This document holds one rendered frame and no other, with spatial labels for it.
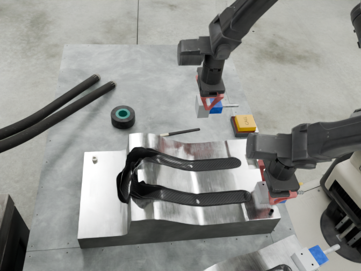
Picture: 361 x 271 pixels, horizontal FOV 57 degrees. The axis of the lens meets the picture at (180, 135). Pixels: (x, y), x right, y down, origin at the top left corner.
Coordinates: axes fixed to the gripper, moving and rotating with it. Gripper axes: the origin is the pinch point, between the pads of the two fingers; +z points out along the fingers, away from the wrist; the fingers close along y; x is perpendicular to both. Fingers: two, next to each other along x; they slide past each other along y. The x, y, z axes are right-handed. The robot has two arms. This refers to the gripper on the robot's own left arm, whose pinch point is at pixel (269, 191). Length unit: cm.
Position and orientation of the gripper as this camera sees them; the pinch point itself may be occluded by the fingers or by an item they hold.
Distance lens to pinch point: 89.9
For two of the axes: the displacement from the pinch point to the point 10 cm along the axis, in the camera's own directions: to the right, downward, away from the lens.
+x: 9.9, -0.3, 1.5
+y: 1.2, 7.6, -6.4
